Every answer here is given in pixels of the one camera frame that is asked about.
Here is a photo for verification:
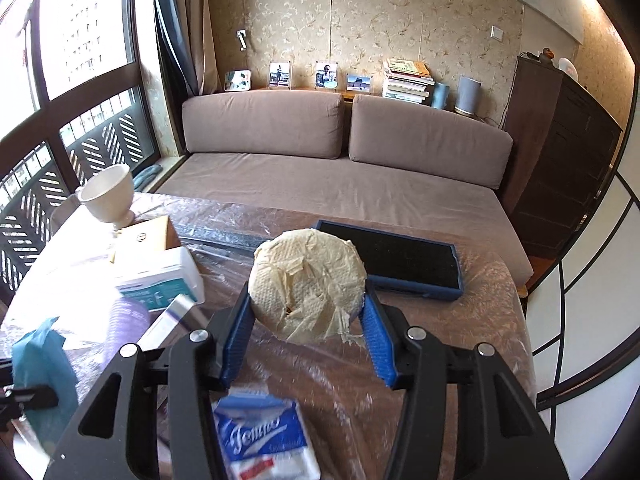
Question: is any white purple medicine box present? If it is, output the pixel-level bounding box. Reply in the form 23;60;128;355
138;294;202;351

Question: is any white teal floss box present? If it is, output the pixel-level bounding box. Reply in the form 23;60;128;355
115;246;205;311

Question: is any purple hair roller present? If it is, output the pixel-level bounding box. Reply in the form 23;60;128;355
103;297;150;367

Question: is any orange brown small box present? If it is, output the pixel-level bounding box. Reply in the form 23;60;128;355
111;216;181;263

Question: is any clear plastic table cover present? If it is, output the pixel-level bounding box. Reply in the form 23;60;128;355
1;194;536;479

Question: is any blue-edged black tablet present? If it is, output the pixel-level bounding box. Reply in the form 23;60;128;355
314;220;464;301

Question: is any blue tissue pack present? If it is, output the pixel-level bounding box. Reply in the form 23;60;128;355
213;393;321;480

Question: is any white footed teacup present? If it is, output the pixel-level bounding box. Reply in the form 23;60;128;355
75;164;134;229

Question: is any left sofa back cushion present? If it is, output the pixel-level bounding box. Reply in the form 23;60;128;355
182;90;344;158

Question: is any sofa cushion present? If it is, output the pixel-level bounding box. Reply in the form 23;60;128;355
182;90;344;158
348;96;513;190

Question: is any teal cloth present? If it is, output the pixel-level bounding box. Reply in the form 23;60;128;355
12;316;78;455

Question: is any grey chair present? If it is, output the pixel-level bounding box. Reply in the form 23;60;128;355
50;194;80;235

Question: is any right sofa back cushion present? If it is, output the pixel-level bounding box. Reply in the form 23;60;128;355
348;96;513;190

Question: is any teal cup on shelf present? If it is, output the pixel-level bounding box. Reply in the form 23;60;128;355
431;81;449;110

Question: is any stack of books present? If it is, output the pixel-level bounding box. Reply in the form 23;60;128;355
382;58;435;104

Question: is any grey cylindrical speaker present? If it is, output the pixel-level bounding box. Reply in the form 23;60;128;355
454;76;482;117

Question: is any dark wooden cabinet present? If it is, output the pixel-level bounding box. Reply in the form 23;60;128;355
499;56;622;259

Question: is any beige curtain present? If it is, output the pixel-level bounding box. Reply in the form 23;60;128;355
154;0;220;96

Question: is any photo frame far left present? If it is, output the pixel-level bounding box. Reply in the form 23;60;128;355
224;70;252;92

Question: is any photo frame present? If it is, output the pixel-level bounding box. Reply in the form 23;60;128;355
346;74;372;93
268;61;291;88
314;61;338;90
224;70;252;92

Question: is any metal wall hook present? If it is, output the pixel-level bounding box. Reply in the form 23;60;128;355
235;29;248;52

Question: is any white wall switch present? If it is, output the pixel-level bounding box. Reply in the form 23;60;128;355
490;26;503;41

